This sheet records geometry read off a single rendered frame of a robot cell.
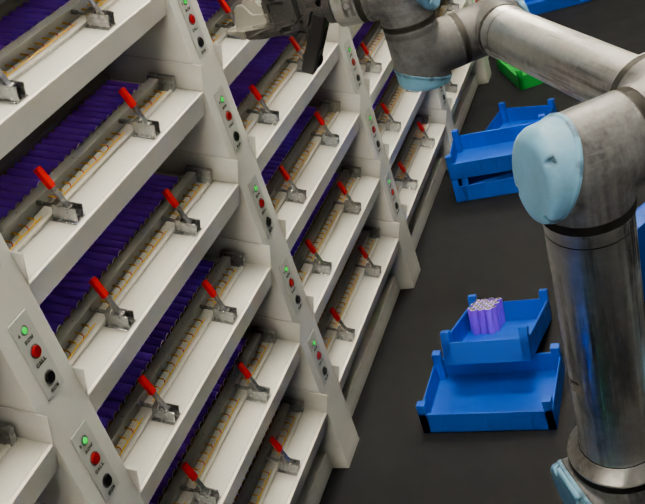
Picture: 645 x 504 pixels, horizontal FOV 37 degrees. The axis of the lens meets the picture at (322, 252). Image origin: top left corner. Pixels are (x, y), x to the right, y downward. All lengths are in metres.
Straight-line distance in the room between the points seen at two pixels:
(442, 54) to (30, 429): 0.87
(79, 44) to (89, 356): 0.47
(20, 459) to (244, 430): 0.60
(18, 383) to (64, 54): 0.50
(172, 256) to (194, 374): 0.21
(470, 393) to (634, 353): 1.04
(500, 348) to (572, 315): 0.96
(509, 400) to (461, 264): 0.63
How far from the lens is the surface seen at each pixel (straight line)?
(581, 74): 1.36
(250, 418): 1.87
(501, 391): 2.32
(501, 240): 2.87
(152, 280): 1.62
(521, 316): 2.52
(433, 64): 1.66
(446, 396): 2.34
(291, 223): 2.06
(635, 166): 1.16
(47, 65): 1.49
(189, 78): 1.79
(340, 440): 2.21
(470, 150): 3.24
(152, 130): 1.64
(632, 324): 1.30
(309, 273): 2.21
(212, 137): 1.83
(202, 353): 1.74
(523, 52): 1.51
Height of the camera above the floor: 1.46
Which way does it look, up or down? 28 degrees down
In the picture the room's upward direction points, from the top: 19 degrees counter-clockwise
